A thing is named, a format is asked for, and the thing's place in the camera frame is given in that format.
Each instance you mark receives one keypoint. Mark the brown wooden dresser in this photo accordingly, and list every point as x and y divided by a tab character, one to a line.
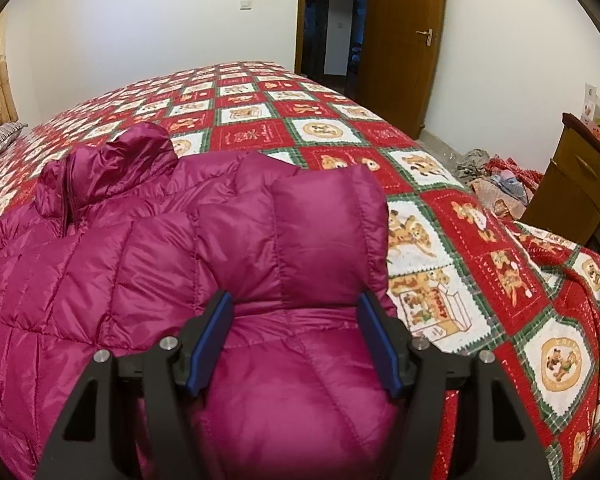
570	185

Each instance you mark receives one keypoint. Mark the magenta down jacket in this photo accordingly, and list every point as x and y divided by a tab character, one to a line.
130	270

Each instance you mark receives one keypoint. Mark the grey crumpled cloth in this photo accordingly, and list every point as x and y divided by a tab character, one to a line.
472	162

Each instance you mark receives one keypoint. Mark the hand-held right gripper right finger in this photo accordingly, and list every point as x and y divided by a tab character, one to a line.
380	345

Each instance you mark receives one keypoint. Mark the wooden door frame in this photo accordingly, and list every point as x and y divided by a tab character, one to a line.
301	20

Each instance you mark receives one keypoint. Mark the red bear printed blanket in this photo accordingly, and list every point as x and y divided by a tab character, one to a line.
480	270

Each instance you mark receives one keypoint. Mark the wall paper sheet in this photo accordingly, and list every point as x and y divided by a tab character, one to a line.
591	102

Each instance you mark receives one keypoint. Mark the white wall switch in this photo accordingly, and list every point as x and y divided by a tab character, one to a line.
246	5

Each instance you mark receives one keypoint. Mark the pile of clothes on floor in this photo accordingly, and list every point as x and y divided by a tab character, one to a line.
495	197

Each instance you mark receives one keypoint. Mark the brown wooden door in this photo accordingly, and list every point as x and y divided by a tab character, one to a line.
400	60

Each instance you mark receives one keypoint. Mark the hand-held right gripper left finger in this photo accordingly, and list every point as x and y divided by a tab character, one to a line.
210	350

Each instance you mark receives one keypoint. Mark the red printed cloth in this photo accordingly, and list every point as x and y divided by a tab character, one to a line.
517	172

